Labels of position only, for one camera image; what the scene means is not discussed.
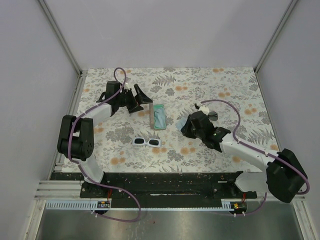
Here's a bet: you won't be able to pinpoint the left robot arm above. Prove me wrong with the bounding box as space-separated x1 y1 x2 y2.
57 80 153 198

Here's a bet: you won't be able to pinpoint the grey-blue glasses case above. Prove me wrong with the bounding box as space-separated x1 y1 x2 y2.
175 118 187 131

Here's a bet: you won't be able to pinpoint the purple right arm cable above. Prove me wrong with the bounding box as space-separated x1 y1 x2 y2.
199 99 311 217

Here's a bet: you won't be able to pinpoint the black aviator sunglasses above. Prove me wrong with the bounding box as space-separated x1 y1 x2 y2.
207 111 219 122

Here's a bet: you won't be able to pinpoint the floral patterned table mat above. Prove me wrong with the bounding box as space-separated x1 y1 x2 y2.
77 67 279 173

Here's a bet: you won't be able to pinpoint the left aluminium frame post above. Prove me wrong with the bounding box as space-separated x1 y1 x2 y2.
36 0 83 76

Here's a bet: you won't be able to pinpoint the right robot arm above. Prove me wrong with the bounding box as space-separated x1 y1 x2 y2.
176 111 308 203

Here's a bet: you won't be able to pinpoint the aluminium rail profile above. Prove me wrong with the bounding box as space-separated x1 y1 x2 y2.
33 179 90 200

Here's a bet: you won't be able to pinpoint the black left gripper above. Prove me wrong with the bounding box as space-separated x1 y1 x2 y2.
116 84 153 114

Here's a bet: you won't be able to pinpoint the beige glasses case green lining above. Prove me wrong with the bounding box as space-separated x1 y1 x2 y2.
149 103 167 131

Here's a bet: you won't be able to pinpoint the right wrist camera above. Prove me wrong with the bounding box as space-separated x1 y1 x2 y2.
194 103 210 115

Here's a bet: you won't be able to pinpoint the light blue cleaning cloth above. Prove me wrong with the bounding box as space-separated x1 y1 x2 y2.
154 108 166 129

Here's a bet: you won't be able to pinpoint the aluminium frame post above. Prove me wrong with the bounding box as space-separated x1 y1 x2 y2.
36 0 83 76
253 0 300 75

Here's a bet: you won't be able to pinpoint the white framed sunglasses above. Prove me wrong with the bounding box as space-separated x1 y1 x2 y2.
132 137 161 148

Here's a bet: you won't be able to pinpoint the white slotted cable duct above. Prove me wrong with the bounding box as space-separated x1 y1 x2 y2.
45 200 247 211

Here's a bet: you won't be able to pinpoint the right aluminium frame post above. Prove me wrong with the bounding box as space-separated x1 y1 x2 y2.
253 0 300 75

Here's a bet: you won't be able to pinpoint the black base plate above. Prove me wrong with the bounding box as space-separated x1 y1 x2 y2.
49 171 258 210

